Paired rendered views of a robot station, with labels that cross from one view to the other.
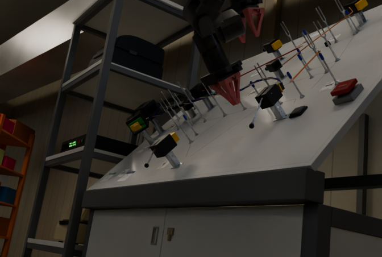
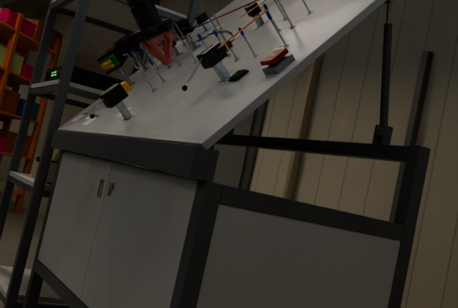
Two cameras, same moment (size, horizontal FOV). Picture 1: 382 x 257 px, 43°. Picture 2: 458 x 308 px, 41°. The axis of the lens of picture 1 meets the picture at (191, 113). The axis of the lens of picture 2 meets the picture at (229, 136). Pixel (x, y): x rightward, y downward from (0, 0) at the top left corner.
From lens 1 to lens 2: 0.47 m
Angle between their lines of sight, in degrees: 12
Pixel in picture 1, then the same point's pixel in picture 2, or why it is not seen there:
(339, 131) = (244, 108)
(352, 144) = (409, 86)
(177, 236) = (115, 192)
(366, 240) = (264, 218)
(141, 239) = (91, 190)
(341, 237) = (232, 214)
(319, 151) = (217, 129)
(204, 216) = (135, 176)
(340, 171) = (391, 118)
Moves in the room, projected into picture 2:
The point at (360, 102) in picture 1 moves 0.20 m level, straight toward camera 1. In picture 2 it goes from (281, 76) to (249, 50)
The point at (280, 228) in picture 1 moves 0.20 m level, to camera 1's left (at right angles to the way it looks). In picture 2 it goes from (180, 200) to (90, 180)
